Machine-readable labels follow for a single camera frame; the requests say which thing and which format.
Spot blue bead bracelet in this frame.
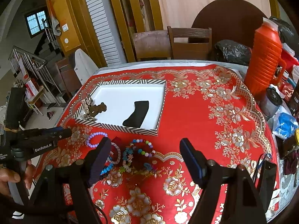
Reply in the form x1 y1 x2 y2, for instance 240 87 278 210
100 156 115 176

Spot lilac white bead bracelet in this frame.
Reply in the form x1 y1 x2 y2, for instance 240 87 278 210
108 141 122 165

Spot purple bead bracelet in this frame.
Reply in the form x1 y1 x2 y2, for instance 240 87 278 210
86 131 109 149

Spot pastel multicolour bead bracelet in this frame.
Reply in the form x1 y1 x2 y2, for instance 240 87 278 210
130 139 157 158

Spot leopard print bow scrunchie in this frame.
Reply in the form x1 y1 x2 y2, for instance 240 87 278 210
79 95 96 121

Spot person's left hand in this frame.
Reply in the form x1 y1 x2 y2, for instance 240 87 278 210
0 159 36 197

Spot small colourful hair clips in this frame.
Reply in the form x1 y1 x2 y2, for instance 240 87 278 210
143 160 158 171

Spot red floral tablecloth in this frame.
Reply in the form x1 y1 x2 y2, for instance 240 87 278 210
34 64 281 224

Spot brown striped scrunchie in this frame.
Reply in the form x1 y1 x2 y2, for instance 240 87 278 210
89 102 107 117

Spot black fabric pouch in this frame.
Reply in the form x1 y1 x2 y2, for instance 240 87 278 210
123 101 149 128

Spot striped white tray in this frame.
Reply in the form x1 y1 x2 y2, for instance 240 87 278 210
73 79 166 136

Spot metal stair railing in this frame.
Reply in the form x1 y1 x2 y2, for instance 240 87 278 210
8 46 61 106

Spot grey lidded cup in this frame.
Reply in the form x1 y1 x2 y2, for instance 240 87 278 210
259 88 282 120

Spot blue plastic bag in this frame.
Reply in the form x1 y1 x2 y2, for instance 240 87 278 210
272 112 298 140

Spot white ironing board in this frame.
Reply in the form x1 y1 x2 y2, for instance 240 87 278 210
74 49 98 85

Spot wooden chair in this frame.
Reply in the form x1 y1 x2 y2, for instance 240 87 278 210
167 26 212 60

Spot black plastic bag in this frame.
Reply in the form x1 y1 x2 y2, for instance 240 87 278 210
214 39 252 66

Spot orange ribbed thermos jug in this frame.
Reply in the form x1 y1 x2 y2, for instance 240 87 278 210
244 18 286 101

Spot dark round tabletop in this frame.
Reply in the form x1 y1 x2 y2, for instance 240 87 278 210
192 0 266 48

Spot white louvered door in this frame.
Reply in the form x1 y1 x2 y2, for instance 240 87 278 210
85 0 121 66

